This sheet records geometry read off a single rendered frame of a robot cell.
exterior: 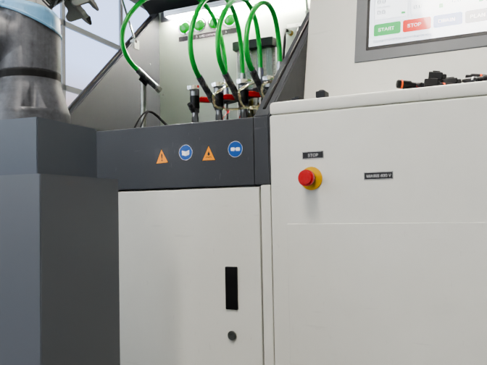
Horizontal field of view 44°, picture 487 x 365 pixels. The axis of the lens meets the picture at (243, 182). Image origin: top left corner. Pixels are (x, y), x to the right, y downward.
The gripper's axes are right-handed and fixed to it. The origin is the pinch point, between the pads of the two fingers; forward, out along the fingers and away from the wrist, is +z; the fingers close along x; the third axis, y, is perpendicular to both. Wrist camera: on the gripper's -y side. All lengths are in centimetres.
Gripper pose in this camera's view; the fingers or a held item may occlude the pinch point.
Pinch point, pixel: (93, 13)
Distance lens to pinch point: 183.9
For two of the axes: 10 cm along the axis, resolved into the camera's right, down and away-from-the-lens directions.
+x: 4.6, -2.8, -8.4
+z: 6.9, 7.1, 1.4
